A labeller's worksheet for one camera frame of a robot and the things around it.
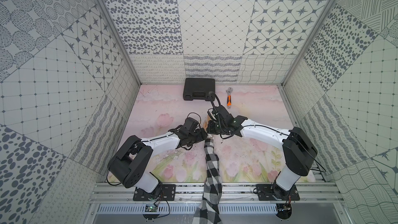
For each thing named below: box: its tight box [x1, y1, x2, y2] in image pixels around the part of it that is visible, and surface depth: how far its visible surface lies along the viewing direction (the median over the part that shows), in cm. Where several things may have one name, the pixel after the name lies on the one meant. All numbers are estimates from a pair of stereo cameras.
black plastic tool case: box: [182, 77, 216, 102], surface depth 118 cm
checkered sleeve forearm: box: [192, 136, 223, 224], surface depth 70 cm
